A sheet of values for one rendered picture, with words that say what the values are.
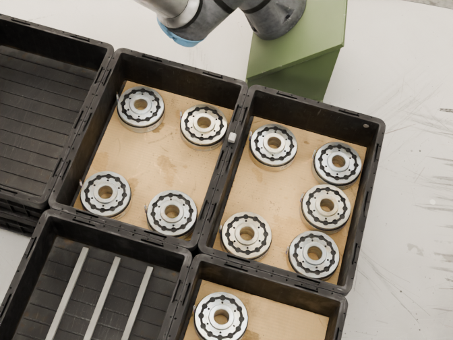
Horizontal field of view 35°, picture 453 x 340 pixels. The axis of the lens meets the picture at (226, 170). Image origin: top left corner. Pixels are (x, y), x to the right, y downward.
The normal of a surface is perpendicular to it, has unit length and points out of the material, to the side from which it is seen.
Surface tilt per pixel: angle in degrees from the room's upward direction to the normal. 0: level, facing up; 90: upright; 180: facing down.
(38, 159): 0
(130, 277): 0
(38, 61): 0
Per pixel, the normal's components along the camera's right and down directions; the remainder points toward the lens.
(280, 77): -0.14, 0.88
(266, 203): 0.07, -0.46
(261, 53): -0.64, -0.43
